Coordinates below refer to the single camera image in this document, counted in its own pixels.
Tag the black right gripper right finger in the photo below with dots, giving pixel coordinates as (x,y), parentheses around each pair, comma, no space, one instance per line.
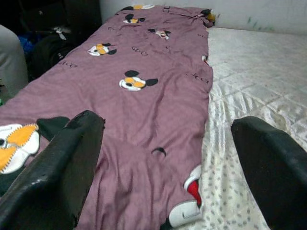
(275,179)

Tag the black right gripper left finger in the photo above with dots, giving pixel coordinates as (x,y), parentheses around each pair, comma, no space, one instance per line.
(55,179)

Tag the white quilted mattress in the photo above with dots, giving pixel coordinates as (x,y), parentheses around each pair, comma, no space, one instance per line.
(251,72)

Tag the purple cartoon mouse blanket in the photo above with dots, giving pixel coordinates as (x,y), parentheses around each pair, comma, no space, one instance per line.
(144,107)

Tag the blue plastic item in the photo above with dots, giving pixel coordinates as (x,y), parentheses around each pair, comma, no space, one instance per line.
(25,43)

